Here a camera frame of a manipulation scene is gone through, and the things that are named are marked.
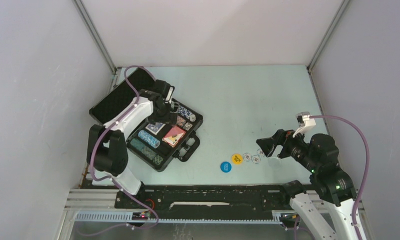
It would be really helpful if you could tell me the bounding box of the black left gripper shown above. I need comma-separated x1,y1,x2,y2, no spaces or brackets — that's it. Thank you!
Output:
146,100,178,127

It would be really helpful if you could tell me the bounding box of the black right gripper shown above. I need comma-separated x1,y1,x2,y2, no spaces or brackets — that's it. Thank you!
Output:
255,125,318,172

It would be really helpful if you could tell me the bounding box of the red playing card deck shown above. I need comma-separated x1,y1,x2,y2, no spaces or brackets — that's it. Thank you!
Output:
162,126,186,147

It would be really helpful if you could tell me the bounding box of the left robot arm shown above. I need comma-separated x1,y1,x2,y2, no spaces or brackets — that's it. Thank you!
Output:
87,80,177,208

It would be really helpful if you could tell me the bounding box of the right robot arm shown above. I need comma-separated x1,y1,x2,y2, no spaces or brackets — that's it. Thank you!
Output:
256,129,361,240

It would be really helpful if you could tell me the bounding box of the black poker set case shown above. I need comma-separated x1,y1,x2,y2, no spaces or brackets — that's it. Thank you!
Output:
87,68,203,176

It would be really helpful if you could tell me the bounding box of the blue playing card deck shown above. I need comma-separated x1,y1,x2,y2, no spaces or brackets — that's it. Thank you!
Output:
145,122,165,135

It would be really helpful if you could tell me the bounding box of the clear round dealer button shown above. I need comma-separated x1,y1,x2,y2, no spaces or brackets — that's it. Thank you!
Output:
268,157,282,170

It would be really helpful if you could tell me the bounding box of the purple orange chip stack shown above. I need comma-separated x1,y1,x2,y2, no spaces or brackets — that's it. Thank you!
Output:
176,115,186,128

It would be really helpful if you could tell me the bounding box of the grey white chip stack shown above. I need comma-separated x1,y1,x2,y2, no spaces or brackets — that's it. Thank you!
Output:
183,122,193,131

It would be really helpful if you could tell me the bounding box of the light blue chip stack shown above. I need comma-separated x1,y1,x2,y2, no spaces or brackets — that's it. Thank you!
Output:
138,130,160,149

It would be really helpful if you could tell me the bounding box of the yellow big blind button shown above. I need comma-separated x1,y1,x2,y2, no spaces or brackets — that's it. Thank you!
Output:
231,153,243,165

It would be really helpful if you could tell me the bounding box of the blue small blind button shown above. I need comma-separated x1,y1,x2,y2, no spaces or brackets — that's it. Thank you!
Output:
220,161,232,173

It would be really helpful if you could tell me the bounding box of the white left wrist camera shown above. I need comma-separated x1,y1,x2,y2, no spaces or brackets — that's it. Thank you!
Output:
165,86,175,103

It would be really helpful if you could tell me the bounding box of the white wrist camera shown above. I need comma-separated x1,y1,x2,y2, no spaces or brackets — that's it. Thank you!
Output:
165,86,175,103
293,112,316,137

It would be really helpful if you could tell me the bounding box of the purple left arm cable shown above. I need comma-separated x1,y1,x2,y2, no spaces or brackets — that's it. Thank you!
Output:
87,65,159,231

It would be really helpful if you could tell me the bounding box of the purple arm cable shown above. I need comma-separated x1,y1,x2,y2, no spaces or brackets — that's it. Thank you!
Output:
87,65,159,231
309,114,371,240

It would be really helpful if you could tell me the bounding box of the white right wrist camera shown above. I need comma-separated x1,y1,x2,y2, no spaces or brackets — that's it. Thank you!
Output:
293,112,316,137

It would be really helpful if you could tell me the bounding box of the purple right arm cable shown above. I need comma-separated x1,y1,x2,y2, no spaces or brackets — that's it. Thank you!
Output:
309,114,371,240

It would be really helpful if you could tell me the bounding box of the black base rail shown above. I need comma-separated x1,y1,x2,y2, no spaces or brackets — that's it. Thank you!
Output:
114,183,313,222

